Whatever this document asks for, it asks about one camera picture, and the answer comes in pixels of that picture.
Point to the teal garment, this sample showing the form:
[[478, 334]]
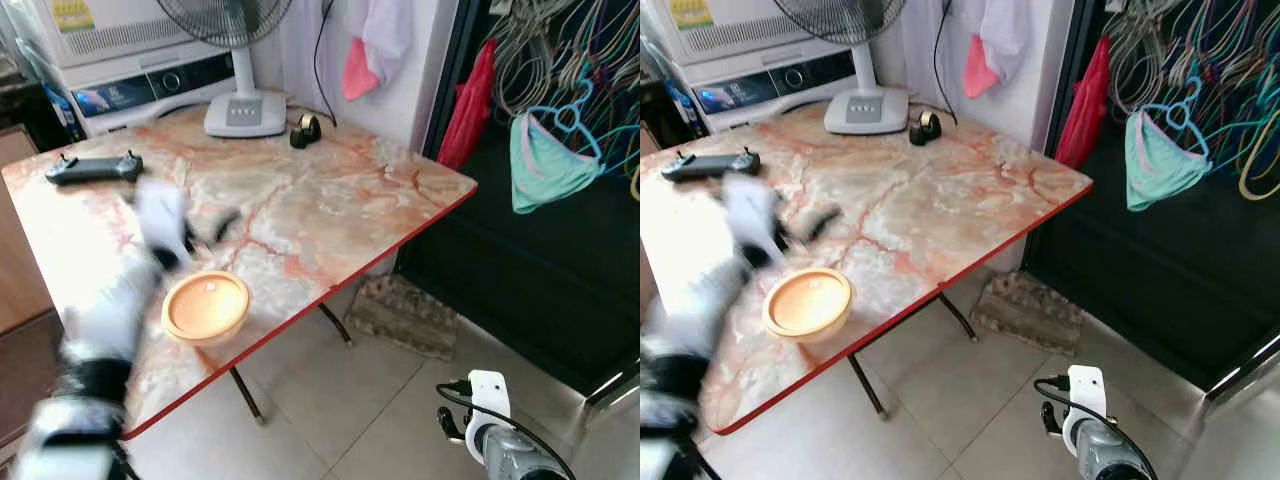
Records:
[[1160, 167], [545, 170]]

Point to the white standing fan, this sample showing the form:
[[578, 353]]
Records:
[[245, 110], [865, 106]]

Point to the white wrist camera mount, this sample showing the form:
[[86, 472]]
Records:
[[489, 395], [162, 215], [1085, 392], [752, 212]]

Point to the white hanging cloth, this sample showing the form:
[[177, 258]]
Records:
[[390, 35], [1005, 32]]

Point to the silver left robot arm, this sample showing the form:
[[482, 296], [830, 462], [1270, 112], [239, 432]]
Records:
[[690, 320], [95, 330]]

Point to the blue plastic clothes hanger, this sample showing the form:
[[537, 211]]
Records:
[[568, 118], [1182, 115]]

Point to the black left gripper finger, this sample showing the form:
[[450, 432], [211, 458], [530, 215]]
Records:
[[220, 224], [820, 222]]

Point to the black handheld remote controller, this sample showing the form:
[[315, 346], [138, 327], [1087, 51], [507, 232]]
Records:
[[708, 164], [90, 168]]

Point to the orange plastic bowl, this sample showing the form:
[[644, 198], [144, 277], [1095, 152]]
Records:
[[808, 303], [207, 305]]

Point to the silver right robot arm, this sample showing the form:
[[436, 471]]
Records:
[[1110, 455], [515, 458]]

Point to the patterned beige doormat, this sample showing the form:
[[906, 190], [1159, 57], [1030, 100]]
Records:
[[400, 318], [1025, 313]]

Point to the marble pattern folding table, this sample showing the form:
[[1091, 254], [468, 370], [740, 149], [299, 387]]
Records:
[[300, 210], [930, 210]]

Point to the white appliance with yellow label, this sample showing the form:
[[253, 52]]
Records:
[[110, 30], [730, 28]]

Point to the red hanging cloth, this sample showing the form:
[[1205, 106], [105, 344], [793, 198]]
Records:
[[470, 110], [1088, 108]]

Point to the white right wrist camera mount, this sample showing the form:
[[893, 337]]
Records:
[[1085, 392], [489, 395]]

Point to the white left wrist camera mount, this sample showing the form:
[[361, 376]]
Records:
[[162, 215], [752, 212]]

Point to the white washing machine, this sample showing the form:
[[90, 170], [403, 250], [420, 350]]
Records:
[[150, 95], [770, 92]]

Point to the pink hanging cloth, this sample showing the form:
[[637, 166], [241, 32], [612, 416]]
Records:
[[979, 70], [358, 72]]

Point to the yellow plastic clothes hanger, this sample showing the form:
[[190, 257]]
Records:
[[1262, 190]]

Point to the brown wooden cabinet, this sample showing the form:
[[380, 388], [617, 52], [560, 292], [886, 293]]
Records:
[[18, 250]]

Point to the black door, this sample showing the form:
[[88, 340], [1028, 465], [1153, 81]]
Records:
[[540, 290], [1180, 290]]

